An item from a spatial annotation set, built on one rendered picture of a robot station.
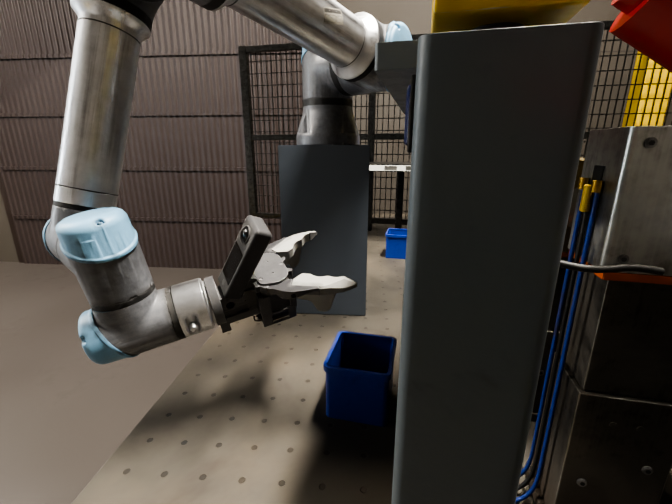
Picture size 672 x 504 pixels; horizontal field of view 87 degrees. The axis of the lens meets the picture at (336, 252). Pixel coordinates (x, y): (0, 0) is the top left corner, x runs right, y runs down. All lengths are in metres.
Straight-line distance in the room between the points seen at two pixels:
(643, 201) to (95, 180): 0.61
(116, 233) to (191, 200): 2.99
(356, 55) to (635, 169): 0.50
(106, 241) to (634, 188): 0.51
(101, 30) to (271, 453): 0.60
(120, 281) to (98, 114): 0.24
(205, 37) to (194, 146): 0.84
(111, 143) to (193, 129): 2.80
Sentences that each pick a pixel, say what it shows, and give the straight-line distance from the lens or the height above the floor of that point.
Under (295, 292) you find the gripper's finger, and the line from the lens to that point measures 0.49.
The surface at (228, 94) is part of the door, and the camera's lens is 3.29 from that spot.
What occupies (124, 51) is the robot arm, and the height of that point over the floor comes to 1.22.
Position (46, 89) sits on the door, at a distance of 4.12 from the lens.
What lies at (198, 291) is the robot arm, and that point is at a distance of 0.51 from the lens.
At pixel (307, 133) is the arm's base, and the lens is 0.84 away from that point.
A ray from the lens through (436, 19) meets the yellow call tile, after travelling 0.19.
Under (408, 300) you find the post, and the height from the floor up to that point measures 1.02.
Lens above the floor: 1.09
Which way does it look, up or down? 16 degrees down
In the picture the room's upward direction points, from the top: straight up
